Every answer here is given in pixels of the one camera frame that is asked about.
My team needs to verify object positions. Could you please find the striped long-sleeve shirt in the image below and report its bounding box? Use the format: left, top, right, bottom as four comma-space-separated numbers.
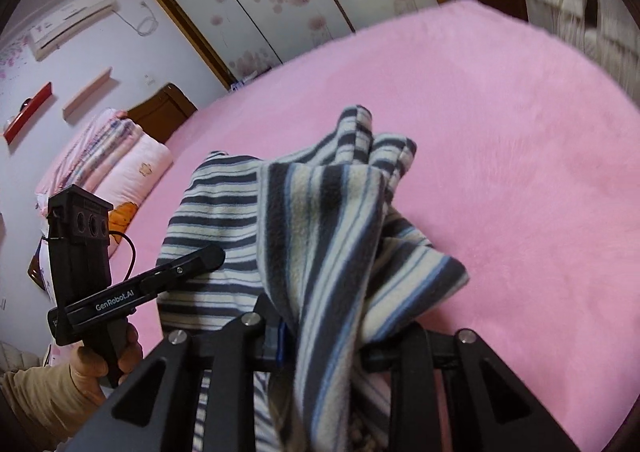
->
156, 105, 471, 452

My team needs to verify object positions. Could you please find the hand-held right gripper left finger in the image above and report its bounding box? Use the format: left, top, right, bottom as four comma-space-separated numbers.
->
65, 293, 288, 452

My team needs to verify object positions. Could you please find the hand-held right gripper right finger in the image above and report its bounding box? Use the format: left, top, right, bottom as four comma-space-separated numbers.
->
361, 321, 581, 452

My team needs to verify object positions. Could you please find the pink flower wall sticker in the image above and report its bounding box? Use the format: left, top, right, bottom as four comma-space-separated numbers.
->
0, 35, 37, 83

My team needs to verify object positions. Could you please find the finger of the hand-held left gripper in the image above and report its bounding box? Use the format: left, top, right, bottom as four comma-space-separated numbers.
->
141, 245, 227, 292

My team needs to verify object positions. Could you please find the coiled white wall cable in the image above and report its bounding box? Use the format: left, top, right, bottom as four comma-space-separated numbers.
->
119, 1, 159, 36

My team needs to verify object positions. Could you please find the person's left hand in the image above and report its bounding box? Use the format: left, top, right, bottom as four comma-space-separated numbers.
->
69, 323, 144, 396

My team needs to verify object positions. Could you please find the white air conditioner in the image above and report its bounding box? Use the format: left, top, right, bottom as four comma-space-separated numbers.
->
27, 0, 120, 62

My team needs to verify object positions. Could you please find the cream pillow with orange print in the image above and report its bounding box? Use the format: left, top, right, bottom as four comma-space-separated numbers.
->
92, 131, 175, 262

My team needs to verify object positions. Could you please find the person's left forearm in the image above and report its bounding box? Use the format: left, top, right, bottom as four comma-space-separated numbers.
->
0, 364, 107, 452

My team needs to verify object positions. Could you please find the pink bed blanket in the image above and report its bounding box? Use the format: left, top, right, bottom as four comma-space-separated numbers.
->
107, 0, 640, 452

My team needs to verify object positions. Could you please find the pink wall shelf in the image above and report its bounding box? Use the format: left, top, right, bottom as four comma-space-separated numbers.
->
62, 66, 114, 122

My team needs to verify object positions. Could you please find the red wall shelf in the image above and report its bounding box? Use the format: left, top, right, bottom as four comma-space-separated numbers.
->
2, 81, 54, 145

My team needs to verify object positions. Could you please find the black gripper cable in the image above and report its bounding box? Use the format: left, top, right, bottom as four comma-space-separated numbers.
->
107, 231, 137, 281

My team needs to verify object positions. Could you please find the folded pink ruffled blanket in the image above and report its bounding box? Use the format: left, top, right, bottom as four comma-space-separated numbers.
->
35, 108, 137, 200

